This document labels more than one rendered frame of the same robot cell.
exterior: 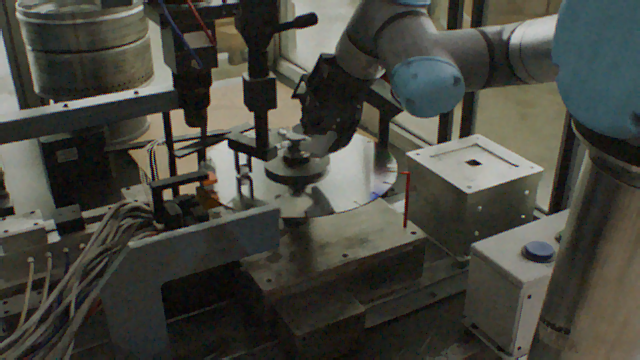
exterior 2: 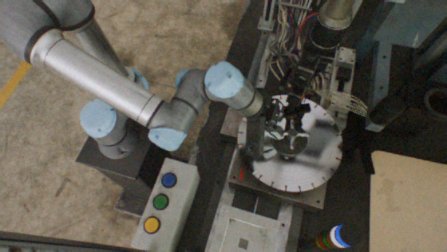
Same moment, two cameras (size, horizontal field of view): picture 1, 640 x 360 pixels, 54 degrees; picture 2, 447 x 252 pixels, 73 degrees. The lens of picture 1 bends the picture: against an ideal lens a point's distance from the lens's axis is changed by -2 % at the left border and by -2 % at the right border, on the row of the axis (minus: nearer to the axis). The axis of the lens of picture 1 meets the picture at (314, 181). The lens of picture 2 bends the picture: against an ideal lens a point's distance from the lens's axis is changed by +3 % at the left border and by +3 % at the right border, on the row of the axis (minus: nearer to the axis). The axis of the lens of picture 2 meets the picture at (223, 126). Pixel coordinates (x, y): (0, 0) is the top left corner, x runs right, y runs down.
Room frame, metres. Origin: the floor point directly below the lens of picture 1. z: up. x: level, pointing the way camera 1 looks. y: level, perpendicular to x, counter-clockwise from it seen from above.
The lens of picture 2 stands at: (1.06, -0.36, 1.82)
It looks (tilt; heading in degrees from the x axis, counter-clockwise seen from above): 65 degrees down; 136
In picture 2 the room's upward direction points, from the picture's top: 1 degrees counter-clockwise
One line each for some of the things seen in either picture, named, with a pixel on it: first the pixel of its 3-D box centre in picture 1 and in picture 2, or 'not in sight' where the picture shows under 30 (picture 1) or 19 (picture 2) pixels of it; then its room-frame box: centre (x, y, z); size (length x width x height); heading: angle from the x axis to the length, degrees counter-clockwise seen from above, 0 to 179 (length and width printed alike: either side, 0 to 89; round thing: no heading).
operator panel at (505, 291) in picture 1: (556, 275); (169, 207); (0.82, -0.38, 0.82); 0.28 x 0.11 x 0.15; 118
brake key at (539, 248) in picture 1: (538, 253); (169, 180); (0.77, -0.33, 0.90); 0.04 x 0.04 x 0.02
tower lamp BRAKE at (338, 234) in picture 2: not in sight; (347, 234); (1.21, -0.14, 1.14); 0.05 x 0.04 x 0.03; 28
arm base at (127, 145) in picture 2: not in sight; (114, 135); (0.46, -0.35, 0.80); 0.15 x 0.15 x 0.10
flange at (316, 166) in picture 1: (297, 158); (290, 138); (0.96, 0.03, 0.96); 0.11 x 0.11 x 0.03
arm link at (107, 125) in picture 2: not in sight; (104, 120); (0.46, -0.35, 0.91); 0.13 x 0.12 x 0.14; 108
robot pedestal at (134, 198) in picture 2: not in sight; (143, 167); (0.46, -0.35, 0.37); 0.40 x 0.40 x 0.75; 28
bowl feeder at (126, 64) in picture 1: (94, 69); not in sight; (1.55, 0.55, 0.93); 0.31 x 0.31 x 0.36
